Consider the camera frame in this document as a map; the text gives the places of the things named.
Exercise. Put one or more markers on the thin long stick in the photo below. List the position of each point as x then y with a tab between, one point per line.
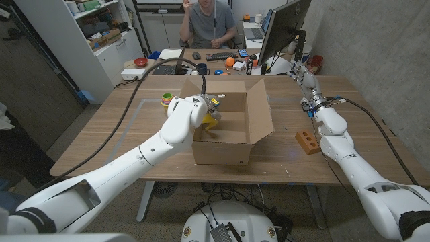
215	20

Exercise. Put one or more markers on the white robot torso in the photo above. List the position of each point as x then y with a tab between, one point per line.
231	218

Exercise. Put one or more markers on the white shelf cabinet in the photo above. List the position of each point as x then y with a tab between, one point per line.
84	64

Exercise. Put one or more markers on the white plate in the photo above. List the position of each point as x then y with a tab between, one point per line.
170	53

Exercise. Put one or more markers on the white cup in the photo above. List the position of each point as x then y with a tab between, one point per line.
258	18

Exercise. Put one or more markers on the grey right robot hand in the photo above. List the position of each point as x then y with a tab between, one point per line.
309	84

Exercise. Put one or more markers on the yellow toy banana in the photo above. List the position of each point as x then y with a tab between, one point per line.
210	121

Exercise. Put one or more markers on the blue smartphone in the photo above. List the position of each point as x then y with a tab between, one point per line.
243	53

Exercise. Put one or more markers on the cardboard box with print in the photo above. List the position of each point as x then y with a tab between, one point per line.
105	39

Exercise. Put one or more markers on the small white box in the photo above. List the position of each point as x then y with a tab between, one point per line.
238	66

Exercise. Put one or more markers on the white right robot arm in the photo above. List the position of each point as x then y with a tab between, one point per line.
356	174

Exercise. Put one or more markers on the white power box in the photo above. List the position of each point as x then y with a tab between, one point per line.
134	74

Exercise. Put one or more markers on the orange ball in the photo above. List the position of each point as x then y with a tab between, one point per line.
230	62

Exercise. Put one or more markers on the black computer mouse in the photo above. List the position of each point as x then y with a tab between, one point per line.
196	55

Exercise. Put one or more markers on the black can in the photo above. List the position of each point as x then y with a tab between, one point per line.
249	67

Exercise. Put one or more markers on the round floor fan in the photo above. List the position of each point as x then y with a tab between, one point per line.
164	189

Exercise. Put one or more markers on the blue disc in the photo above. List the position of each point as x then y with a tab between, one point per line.
218	72

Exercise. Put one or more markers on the silver laptop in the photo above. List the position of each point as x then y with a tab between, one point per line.
255	33

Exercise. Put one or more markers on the dark blue mug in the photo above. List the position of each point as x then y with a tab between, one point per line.
202	69

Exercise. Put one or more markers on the red bowl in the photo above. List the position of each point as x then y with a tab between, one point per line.
140	62

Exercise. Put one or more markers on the black keyboard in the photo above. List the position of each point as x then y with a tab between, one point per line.
220	56

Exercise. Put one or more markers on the stacked colourful cups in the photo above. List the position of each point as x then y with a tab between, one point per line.
166	99

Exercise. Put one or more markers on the orange toy brick with holes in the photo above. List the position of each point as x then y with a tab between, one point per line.
307	142

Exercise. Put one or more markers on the black computer monitor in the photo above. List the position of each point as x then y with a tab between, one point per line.
282	30

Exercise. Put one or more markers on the black laptop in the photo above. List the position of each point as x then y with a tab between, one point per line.
164	69

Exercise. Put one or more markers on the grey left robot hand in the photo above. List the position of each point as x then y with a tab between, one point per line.
214	106

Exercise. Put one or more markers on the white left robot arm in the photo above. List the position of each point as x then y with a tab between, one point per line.
134	164

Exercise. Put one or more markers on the seated person grey t-shirt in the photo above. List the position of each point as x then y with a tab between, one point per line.
211	27

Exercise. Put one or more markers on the red container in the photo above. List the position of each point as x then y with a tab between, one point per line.
317	62

